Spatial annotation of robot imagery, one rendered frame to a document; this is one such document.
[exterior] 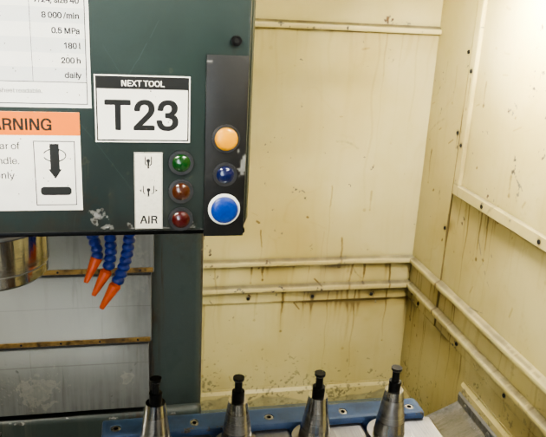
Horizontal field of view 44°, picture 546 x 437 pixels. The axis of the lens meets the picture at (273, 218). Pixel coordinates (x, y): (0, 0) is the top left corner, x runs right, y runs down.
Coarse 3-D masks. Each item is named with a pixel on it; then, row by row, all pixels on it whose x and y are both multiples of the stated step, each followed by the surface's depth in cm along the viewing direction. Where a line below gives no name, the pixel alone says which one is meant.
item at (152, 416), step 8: (152, 408) 87; (160, 408) 87; (144, 416) 88; (152, 416) 87; (160, 416) 88; (144, 424) 88; (152, 424) 87; (160, 424) 88; (168, 424) 89; (144, 432) 88; (152, 432) 88; (160, 432) 88; (168, 432) 89
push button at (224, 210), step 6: (222, 198) 75; (228, 198) 75; (216, 204) 75; (222, 204) 75; (228, 204) 75; (234, 204) 75; (216, 210) 75; (222, 210) 75; (228, 210) 75; (234, 210) 75; (216, 216) 75; (222, 216) 75; (228, 216) 76; (234, 216) 76; (222, 222) 76; (228, 222) 76
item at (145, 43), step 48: (96, 0) 67; (144, 0) 68; (192, 0) 69; (240, 0) 69; (96, 48) 68; (144, 48) 69; (192, 48) 70; (240, 48) 71; (192, 96) 72; (96, 144) 71; (144, 144) 72; (192, 144) 73; (96, 192) 73
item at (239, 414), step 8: (232, 408) 89; (240, 408) 89; (248, 408) 90; (232, 416) 89; (240, 416) 89; (248, 416) 90; (224, 424) 91; (232, 424) 90; (240, 424) 89; (248, 424) 90; (224, 432) 90; (232, 432) 90; (240, 432) 90; (248, 432) 90
